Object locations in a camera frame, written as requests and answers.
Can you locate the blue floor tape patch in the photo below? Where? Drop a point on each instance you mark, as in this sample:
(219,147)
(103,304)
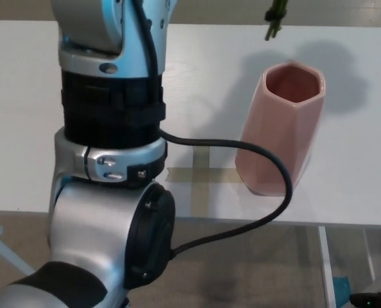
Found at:
(342,287)

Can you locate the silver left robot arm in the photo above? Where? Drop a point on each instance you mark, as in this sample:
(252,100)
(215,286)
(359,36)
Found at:
(94,224)

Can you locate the thin white table leg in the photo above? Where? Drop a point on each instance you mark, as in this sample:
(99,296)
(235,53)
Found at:
(370,256)

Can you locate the pink faceted ceramic vase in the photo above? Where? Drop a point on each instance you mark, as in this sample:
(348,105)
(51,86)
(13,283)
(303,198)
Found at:
(274,141)

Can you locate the light blue metal strut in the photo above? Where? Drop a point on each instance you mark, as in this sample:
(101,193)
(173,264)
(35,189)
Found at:
(7,250)

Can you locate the long beige masking tape strip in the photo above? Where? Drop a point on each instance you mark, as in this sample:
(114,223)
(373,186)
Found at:
(200,199)

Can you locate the short beige masking tape strip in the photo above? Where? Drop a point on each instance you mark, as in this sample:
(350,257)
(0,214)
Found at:
(216,175)

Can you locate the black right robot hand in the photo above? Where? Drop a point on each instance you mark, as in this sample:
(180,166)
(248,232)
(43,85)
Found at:
(373,301)

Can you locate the pink artificial rose bouquet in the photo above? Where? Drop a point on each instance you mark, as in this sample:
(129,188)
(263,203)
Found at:
(274,19)

